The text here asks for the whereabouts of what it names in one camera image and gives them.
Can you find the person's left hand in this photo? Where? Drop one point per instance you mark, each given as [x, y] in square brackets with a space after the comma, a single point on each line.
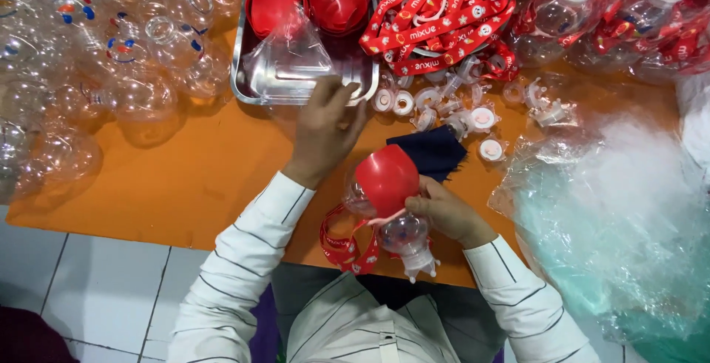
[324, 135]

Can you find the person's right hand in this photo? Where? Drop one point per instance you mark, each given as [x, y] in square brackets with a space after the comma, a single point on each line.
[452, 216]

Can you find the person's right fingers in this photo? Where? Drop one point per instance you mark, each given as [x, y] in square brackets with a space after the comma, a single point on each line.
[424, 205]

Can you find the clear snowman bottle with crown cap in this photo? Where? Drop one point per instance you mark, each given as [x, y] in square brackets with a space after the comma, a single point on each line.
[405, 235]

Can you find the red plastic cape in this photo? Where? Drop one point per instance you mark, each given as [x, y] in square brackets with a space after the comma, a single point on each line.
[387, 177]

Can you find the navy blue cloth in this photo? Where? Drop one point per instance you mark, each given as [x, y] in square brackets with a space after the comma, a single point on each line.
[432, 149]

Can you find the group of white crown caps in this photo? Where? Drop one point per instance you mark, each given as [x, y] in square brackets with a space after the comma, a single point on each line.
[480, 119]

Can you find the person's white striped shirt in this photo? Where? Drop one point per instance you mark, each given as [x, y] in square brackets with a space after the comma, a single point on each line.
[355, 329]

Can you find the rectangular metal tray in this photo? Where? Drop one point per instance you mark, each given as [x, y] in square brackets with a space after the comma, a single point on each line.
[288, 88]

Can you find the large clear plastic bag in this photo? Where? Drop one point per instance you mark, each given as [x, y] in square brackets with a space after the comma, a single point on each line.
[615, 224]

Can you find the purple cloth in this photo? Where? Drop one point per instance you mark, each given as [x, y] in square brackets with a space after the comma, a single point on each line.
[265, 329]

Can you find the small clear plastic bag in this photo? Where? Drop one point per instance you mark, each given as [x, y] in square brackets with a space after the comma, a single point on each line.
[285, 55]

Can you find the pile of red capes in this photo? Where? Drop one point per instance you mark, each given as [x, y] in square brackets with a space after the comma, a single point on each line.
[327, 0]

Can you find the pile of bagged finished bottles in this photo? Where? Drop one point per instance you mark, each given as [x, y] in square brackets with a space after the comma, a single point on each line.
[610, 13]

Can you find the pile of clear snowman bottles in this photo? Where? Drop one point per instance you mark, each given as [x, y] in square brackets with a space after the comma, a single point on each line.
[100, 58]

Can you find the dark maroon cloth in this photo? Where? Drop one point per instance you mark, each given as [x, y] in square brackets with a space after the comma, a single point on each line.
[30, 338]

